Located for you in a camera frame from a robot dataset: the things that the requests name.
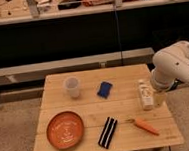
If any black white striped eraser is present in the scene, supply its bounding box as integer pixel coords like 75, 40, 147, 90
98, 117, 118, 149

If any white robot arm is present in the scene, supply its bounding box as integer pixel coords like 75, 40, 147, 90
150, 40, 189, 107

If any white bottle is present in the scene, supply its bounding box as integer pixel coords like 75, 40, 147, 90
138, 79, 154, 111

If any orange toy carrot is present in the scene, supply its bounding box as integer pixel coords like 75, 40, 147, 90
128, 118, 159, 135

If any blue sponge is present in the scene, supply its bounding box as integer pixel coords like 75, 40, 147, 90
97, 81, 112, 98

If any wooden table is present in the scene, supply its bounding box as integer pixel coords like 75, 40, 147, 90
34, 64, 184, 151

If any clear plastic cup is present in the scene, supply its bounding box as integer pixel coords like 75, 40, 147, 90
63, 76, 80, 98

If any orange plate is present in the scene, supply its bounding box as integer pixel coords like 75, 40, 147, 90
46, 111, 84, 150

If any black box on shelf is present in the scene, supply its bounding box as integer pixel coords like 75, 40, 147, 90
58, 0, 81, 10

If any blue hanging cable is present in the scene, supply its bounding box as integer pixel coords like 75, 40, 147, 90
112, 3, 125, 68

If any metal shelf frame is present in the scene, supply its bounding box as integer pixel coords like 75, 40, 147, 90
0, 0, 189, 25

